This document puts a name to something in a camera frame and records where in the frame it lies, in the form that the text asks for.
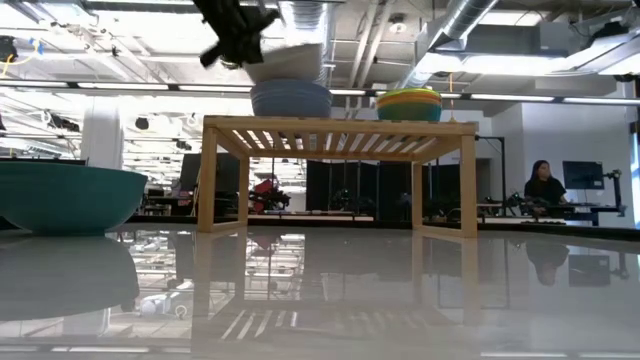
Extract background work desk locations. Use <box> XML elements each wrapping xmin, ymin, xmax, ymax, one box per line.
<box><xmin>477</xmin><ymin>201</ymin><xmax>626</xmax><ymax>227</ymax></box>

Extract small cyan bowl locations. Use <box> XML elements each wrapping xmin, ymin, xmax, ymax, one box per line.
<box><xmin>377</xmin><ymin>102</ymin><xmax>443</xmax><ymax>122</ymax></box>

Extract large white bowl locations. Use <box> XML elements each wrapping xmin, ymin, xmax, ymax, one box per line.
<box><xmin>243</xmin><ymin>42</ymin><xmax>326</xmax><ymax>85</ymax></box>

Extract large dark teal bowl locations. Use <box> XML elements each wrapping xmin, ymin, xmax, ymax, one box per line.
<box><xmin>0</xmin><ymin>160</ymin><xmax>149</xmax><ymax>236</ymax></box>

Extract black computer monitor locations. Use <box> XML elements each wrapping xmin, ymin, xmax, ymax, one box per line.
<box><xmin>562</xmin><ymin>160</ymin><xmax>605</xmax><ymax>191</ymax></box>

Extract person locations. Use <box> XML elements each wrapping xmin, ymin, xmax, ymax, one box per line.
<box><xmin>523</xmin><ymin>159</ymin><xmax>569</xmax><ymax>207</ymax></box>

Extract red background machine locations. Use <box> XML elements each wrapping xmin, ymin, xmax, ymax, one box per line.
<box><xmin>248</xmin><ymin>177</ymin><xmax>292</xmax><ymax>214</ymax></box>

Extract slatted wooden shelf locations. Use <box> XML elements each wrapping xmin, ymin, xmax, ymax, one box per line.
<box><xmin>196</xmin><ymin>115</ymin><xmax>479</xmax><ymax>239</ymax></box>

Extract blue-grey bowl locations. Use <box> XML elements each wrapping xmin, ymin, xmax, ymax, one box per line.
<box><xmin>249</xmin><ymin>78</ymin><xmax>334</xmax><ymax>119</ymax></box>

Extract silver ceiling duct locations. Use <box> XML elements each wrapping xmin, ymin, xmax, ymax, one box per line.
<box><xmin>399</xmin><ymin>0</ymin><xmax>501</xmax><ymax>89</ymax></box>

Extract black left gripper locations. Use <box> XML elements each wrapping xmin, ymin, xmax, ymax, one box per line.
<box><xmin>192</xmin><ymin>0</ymin><xmax>281</xmax><ymax>69</ymax></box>

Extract white building column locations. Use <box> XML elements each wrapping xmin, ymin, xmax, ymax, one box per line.
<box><xmin>79</xmin><ymin>97</ymin><xmax>125</xmax><ymax>169</ymax></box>

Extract black partition panels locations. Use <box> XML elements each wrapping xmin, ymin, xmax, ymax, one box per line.
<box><xmin>305</xmin><ymin>159</ymin><xmax>462</xmax><ymax>222</ymax></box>

